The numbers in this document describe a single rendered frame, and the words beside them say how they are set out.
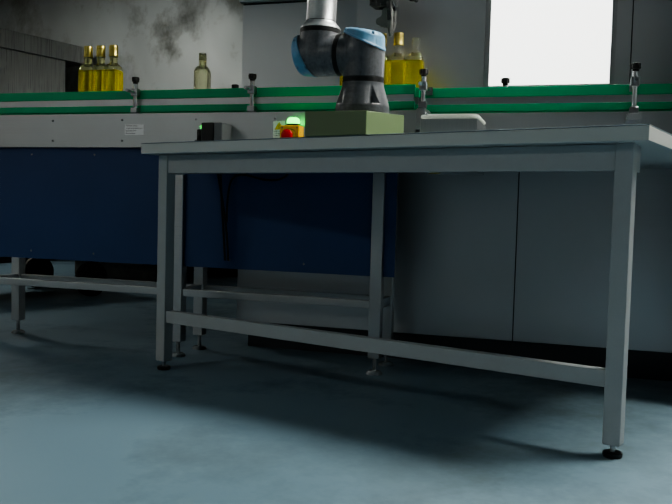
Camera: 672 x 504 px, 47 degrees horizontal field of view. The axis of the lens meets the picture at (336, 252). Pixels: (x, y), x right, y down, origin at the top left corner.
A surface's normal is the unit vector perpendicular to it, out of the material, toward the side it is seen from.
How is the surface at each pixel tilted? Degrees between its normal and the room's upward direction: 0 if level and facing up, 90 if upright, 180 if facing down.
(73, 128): 90
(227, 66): 90
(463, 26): 90
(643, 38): 90
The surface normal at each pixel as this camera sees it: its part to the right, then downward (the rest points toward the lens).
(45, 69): 0.83, 0.05
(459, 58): -0.30, 0.04
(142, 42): -0.56, 0.03
